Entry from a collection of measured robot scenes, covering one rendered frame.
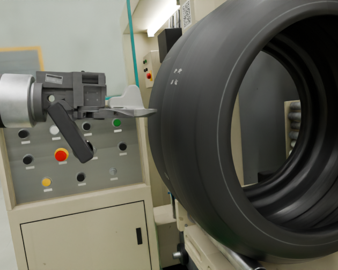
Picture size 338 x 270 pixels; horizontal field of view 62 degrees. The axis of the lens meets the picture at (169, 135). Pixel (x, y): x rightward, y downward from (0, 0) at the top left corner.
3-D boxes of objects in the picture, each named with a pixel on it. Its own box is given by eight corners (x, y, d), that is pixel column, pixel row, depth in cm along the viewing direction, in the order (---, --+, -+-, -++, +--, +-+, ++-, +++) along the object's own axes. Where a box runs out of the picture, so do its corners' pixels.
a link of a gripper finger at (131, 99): (160, 85, 51) (108, 83, 49) (160, 118, 52) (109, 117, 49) (156, 85, 54) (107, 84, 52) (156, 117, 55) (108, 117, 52)
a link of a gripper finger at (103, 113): (135, 109, 49) (82, 109, 47) (135, 118, 49) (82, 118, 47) (131, 109, 54) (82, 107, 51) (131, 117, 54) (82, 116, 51)
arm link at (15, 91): (-1, 129, 44) (15, 125, 53) (34, 129, 45) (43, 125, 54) (-3, 70, 43) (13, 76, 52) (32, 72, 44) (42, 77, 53)
